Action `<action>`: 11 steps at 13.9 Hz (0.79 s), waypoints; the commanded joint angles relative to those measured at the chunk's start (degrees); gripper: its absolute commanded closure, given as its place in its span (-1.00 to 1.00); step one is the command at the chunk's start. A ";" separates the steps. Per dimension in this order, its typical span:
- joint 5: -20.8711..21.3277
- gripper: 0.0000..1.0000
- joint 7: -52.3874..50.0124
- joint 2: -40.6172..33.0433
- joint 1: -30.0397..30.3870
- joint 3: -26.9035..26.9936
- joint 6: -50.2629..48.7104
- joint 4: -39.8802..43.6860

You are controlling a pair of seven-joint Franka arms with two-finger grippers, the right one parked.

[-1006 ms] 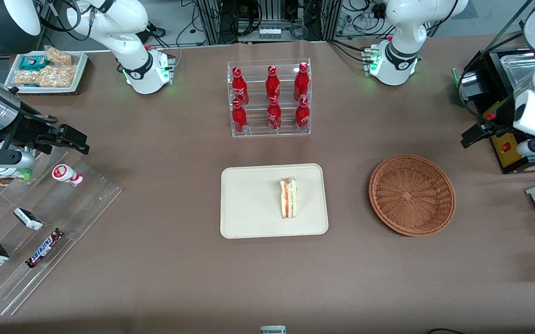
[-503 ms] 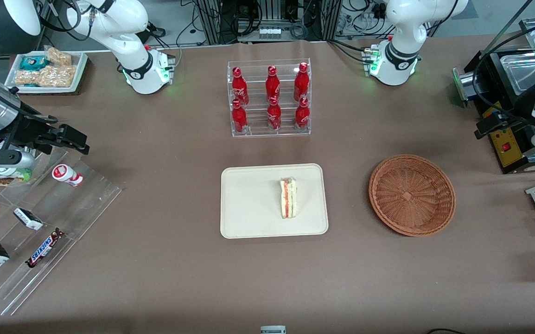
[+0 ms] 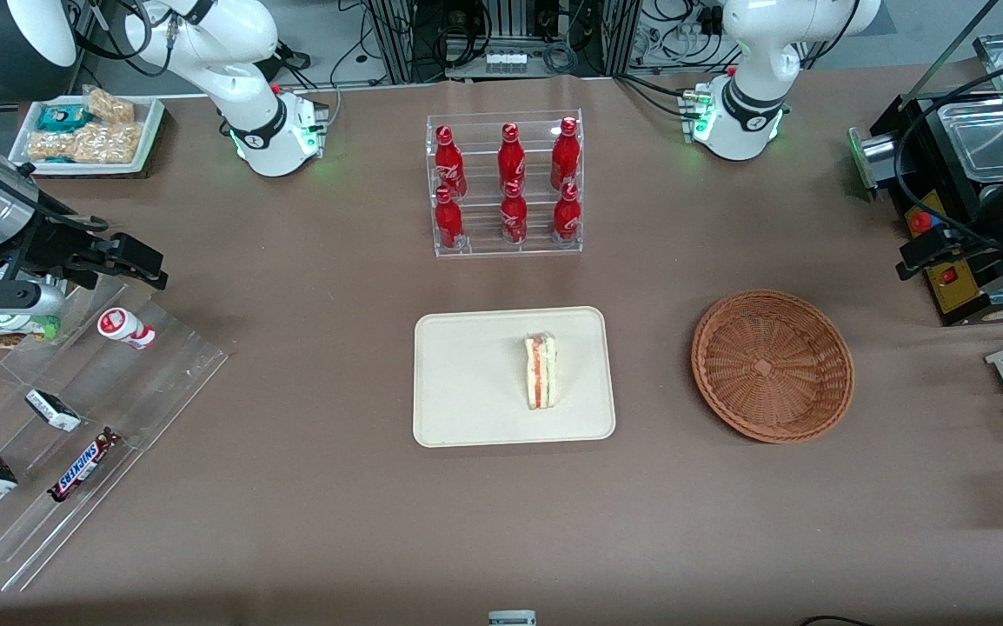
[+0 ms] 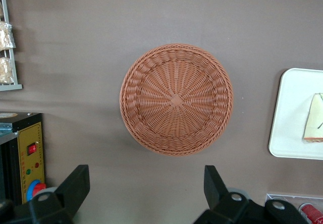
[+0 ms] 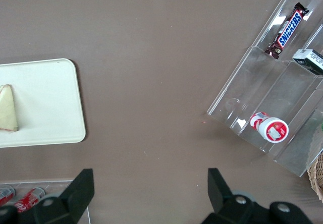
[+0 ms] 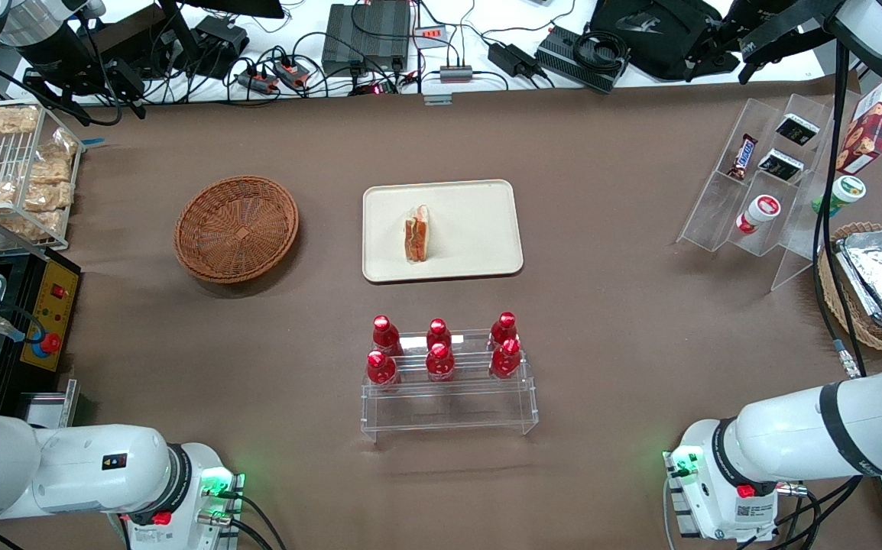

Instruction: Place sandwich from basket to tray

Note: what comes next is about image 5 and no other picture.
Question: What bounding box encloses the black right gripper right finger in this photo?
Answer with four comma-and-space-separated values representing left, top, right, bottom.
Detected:
200, 167, 313, 224

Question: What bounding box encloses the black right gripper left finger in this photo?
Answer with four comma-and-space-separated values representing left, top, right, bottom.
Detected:
32, 168, 95, 224

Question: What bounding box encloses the plastic-wrapped triangle sandwich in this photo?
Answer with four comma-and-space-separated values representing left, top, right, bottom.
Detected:
0, 84, 20, 134

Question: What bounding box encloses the light tan wicker basket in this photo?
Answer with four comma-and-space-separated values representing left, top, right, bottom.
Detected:
307, 152, 323, 203

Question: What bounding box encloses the cream plastic tray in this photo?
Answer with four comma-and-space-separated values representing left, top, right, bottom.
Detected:
0, 58, 87, 148

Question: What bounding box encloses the clear acrylic can holder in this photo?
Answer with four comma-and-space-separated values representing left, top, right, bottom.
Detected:
0, 180, 92, 224

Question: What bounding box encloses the red cola can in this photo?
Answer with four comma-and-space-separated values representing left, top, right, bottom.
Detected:
0, 185, 16, 207
14, 187, 46, 213

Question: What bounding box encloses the red and white yogurt cup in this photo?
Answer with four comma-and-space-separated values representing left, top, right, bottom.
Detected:
249, 111, 290, 144

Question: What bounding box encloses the clear acrylic stepped display stand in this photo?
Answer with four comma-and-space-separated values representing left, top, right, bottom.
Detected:
206, 0, 323, 178

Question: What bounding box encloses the green white carton box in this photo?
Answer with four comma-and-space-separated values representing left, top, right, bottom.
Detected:
292, 48, 323, 76

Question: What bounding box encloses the Snickers chocolate bar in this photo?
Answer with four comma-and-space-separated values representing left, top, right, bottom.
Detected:
264, 2, 310, 60

